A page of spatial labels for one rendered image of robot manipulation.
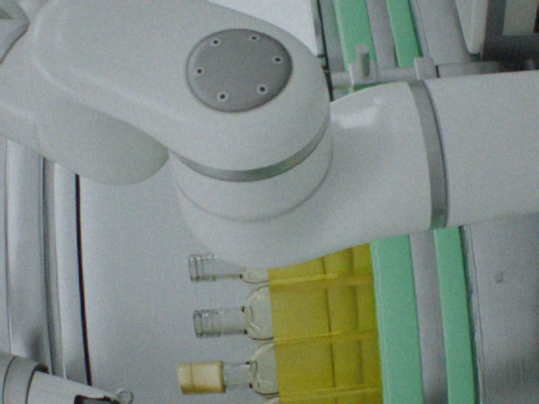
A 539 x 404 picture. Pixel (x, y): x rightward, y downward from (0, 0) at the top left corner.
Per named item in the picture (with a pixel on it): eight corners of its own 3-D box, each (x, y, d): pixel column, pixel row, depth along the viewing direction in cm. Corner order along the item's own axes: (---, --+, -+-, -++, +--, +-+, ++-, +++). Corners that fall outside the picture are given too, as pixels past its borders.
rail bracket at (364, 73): (430, 108, 123) (309, 118, 124) (433, 31, 108) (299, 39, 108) (434, 135, 122) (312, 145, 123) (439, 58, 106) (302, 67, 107)
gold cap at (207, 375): (223, 391, 116) (179, 393, 117) (227, 395, 120) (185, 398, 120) (219, 357, 117) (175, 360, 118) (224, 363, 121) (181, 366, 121)
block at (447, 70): (492, 95, 121) (430, 99, 121) (498, 54, 112) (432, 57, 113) (499, 126, 120) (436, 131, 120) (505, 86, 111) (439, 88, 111)
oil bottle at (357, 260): (446, 225, 126) (239, 248, 127) (449, 204, 121) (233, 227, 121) (451, 275, 124) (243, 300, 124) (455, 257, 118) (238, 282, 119)
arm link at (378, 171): (415, 138, 83) (180, 169, 83) (418, 24, 72) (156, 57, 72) (441, 262, 79) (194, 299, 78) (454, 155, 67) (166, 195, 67)
